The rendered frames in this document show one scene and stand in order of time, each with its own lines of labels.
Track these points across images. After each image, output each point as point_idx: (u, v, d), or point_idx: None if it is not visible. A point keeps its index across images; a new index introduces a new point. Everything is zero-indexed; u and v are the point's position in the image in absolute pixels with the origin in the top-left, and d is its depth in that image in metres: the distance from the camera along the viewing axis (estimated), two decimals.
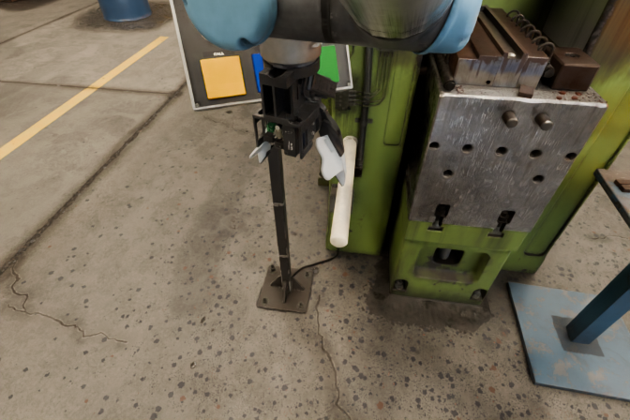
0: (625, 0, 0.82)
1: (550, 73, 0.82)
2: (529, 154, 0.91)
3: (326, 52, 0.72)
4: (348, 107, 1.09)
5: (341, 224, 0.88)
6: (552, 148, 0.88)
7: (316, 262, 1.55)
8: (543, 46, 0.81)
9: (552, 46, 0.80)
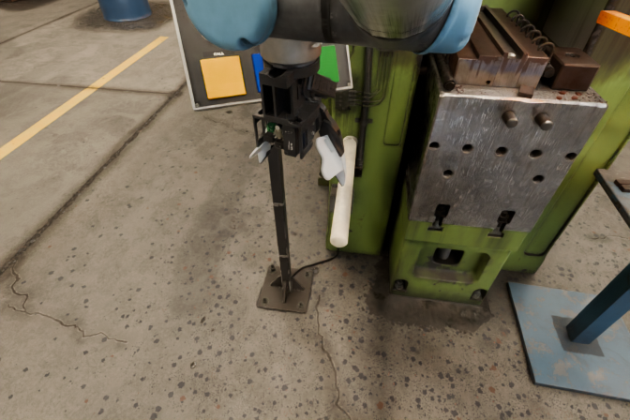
0: (625, 0, 0.82)
1: (550, 73, 0.82)
2: (529, 154, 0.91)
3: (326, 52, 0.72)
4: (348, 107, 1.09)
5: (341, 224, 0.88)
6: (552, 148, 0.88)
7: (316, 262, 1.55)
8: (543, 46, 0.81)
9: (552, 46, 0.80)
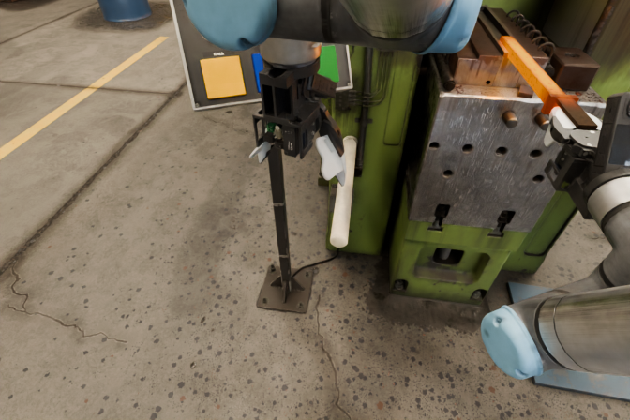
0: (625, 0, 0.82)
1: (550, 73, 0.82)
2: (529, 154, 0.91)
3: (326, 52, 0.72)
4: (348, 107, 1.09)
5: (341, 224, 0.88)
6: (552, 148, 0.88)
7: (316, 262, 1.55)
8: (543, 46, 0.81)
9: (552, 46, 0.80)
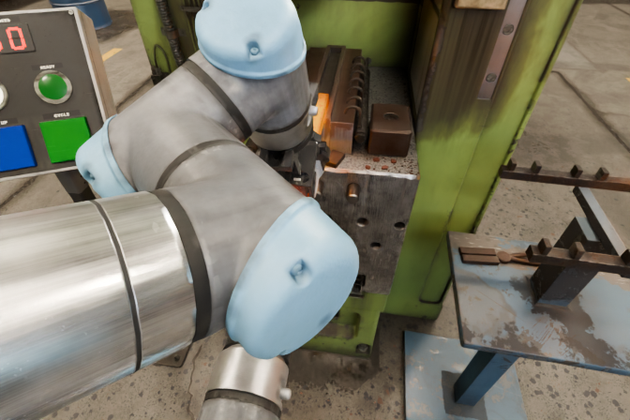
0: (445, 56, 0.73)
1: (361, 139, 0.73)
2: (357, 221, 0.82)
3: (73, 126, 0.63)
4: None
5: None
6: (378, 217, 0.79)
7: None
8: (348, 110, 0.72)
9: (358, 110, 0.71)
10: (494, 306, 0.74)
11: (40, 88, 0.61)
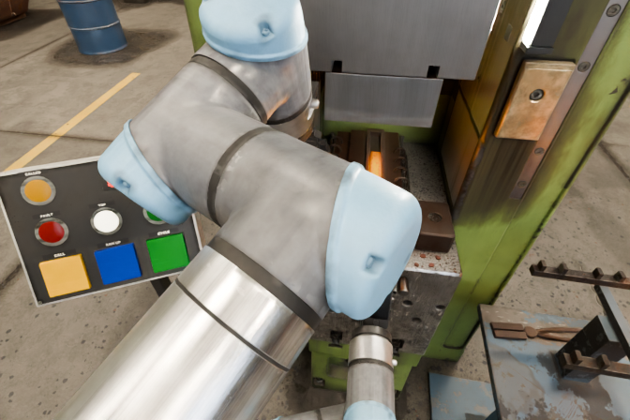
0: (483, 167, 0.84)
1: None
2: (402, 302, 0.93)
3: (173, 241, 0.74)
4: None
5: None
6: (421, 301, 0.91)
7: None
8: None
9: None
10: (525, 382, 0.86)
11: (148, 213, 0.72)
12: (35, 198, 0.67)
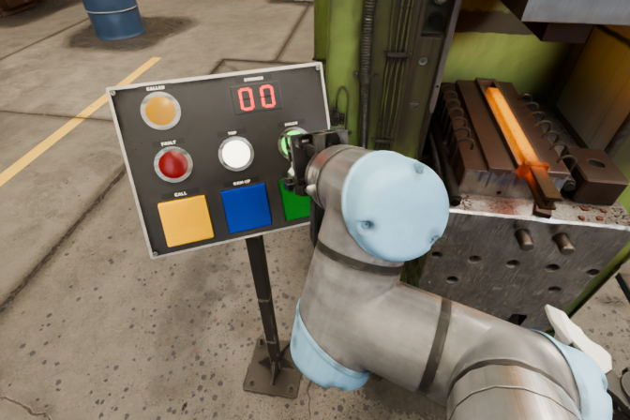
0: None
1: (571, 187, 0.71)
2: (545, 267, 0.80)
3: None
4: None
5: None
6: (572, 264, 0.77)
7: None
8: (563, 158, 0.70)
9: (574, 159, 0.69)
10: None
11: (284, 145, 0.59)
12: (157, 120, 0.53)
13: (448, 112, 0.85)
